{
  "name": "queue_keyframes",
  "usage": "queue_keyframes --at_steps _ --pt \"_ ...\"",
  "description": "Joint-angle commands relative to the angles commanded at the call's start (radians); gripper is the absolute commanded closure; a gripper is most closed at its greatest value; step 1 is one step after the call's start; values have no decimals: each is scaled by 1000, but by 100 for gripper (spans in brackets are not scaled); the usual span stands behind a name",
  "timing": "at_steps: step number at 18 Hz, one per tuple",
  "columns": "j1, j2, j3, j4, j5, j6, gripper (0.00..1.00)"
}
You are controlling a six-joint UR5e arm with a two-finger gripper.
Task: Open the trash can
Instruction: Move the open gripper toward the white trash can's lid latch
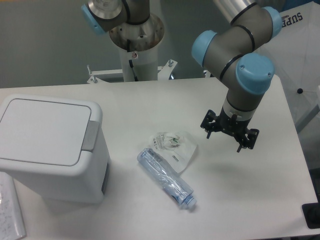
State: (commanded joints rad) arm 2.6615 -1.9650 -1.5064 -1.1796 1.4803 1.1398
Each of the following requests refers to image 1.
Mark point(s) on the white superior umbrella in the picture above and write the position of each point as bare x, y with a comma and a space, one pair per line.
295, 52

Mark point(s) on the white metal base frame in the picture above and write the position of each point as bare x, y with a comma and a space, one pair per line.
134, 73

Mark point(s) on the black device at edge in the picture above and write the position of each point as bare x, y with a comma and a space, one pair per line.
311, 213

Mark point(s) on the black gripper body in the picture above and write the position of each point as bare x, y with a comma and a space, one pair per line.
231, 125

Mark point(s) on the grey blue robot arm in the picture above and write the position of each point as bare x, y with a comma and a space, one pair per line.
230, 57

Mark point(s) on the white plastic trash can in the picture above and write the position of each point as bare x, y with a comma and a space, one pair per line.
54, 146

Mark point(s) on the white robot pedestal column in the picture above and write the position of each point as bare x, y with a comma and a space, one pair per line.
139, 43

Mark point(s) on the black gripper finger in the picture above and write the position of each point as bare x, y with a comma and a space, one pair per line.
247, 139
211, 123

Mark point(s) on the clear plastic wrapper bag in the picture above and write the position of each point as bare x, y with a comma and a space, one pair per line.
177, 148

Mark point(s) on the crushed clear plastic bottle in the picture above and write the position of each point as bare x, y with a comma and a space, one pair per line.
167, 178

